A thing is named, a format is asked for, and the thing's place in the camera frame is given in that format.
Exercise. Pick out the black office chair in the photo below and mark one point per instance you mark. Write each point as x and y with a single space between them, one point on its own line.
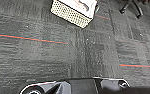
134 6

